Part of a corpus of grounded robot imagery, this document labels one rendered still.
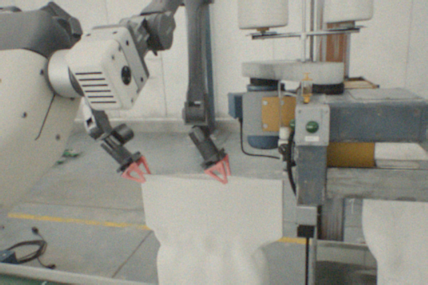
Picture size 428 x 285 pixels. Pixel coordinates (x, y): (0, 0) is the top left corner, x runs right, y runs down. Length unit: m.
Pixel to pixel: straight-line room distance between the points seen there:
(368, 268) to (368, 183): 0.48
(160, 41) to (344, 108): 0.45
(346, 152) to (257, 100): 0.35
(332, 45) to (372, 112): 0.52
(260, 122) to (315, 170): 0.43
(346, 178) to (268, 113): 0.36
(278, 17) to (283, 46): 4.89
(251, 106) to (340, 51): 0.37
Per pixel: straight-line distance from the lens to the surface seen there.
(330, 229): 1.56
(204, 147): 1.11
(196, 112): 1.09
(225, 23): 6.19
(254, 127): 1.30
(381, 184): 1.13
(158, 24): 0.77
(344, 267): 1.51
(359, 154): 1.23
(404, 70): 6.24
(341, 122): 0.90
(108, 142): 1.24
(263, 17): 1.14
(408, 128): 0.92
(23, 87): 0.69
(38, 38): 0.74
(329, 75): 0.99
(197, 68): 1.09
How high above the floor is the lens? 1.47
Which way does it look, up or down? 15 degrees down
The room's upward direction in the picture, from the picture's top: 4 degrees counter-clockwise
